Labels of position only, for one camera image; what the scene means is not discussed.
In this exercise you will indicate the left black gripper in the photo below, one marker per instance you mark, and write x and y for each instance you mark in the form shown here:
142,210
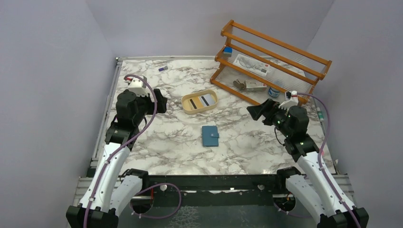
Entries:
161,101

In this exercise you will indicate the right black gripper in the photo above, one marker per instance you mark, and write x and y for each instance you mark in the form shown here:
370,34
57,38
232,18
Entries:
268,109

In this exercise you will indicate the blue leather card holder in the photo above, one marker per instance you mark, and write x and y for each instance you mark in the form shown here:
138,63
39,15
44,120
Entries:
210,136

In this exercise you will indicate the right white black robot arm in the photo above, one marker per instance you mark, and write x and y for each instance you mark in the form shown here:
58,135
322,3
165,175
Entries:
319,193

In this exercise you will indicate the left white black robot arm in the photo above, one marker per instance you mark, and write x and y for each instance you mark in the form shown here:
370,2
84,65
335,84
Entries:
103,202

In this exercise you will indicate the yellow card with black stripe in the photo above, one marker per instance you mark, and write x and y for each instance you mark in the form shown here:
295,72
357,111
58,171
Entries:
195,103

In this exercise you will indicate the grey card with black stripe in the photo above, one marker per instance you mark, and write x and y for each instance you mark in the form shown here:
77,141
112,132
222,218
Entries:
207,100

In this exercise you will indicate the blue white small jar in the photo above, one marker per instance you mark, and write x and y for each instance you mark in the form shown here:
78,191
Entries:
273,92

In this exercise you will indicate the small grey cardboard box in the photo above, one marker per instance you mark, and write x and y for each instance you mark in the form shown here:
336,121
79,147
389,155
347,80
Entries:
254,86

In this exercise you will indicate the beige oval tray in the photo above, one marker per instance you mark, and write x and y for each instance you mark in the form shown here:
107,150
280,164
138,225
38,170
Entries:
186,107

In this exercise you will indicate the grey metal clip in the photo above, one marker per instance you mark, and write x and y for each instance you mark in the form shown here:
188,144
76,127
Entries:
239,85

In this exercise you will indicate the white printed flat package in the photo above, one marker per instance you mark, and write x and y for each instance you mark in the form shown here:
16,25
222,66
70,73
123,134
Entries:
252,65

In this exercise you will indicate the orange wooden shelf rack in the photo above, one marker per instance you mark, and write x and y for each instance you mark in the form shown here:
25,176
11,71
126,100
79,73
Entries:
291,68

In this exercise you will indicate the green white marker pen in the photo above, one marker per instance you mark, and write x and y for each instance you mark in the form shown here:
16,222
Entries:
320,114

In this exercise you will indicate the blue grey block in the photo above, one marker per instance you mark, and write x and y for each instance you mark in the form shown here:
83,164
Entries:
227,52

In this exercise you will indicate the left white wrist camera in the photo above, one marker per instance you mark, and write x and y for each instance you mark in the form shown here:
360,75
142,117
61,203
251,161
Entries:
137,86

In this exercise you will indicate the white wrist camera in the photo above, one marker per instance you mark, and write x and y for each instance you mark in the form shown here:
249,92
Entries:
137,86
291,100

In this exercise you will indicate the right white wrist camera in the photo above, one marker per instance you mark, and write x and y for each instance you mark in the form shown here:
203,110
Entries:
291,100

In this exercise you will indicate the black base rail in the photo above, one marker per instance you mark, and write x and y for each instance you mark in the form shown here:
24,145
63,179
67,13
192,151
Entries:
211,190

